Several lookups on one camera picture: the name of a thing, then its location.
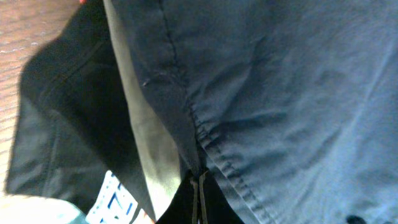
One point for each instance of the dark blue denim shorts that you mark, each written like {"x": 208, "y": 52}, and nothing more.
{"x": 291, "y": 103}

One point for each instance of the khaki grey shorts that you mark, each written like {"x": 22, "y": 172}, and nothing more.
{"x": 156, "y": 149}

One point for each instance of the black garment with printed label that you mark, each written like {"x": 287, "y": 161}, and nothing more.
{"x": 73, "y": 123}

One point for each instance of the light blue garment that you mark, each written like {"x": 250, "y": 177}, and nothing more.
{"x": 21, "y": 209}

